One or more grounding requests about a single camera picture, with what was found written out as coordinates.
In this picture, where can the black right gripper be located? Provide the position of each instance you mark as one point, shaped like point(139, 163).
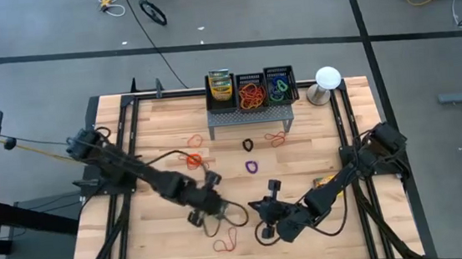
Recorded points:
point(282, 211)

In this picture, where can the purple coil wristband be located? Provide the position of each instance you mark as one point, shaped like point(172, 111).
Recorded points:
point(274, 92)
point(247, 168)

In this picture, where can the orange rubber band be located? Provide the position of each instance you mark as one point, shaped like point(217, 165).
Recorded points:
point(249, 102)
point(189, 141)
point(252, 90)
point(194, 162)

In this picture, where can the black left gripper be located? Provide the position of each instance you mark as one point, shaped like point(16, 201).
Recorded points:
point(201, 199)

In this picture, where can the grey perforated metal riser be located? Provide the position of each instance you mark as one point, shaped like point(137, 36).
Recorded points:
point(251, 116)

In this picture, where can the yellow rod with black ball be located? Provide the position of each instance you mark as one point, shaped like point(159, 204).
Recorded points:
point(9, 143)

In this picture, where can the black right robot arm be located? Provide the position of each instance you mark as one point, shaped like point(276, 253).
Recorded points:
point(329, 192)

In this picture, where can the blue coil wristband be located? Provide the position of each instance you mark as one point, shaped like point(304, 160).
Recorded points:
point(276, 80)

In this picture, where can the white dome on metal cylinder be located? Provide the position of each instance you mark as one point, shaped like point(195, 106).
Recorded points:
point(328, 78)

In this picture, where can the black plastic mesh basket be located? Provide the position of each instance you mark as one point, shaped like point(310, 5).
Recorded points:
point(220, 105)
point(268, 73)
point(247, 79)

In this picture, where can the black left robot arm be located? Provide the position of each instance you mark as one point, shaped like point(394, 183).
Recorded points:
point(133, 167)

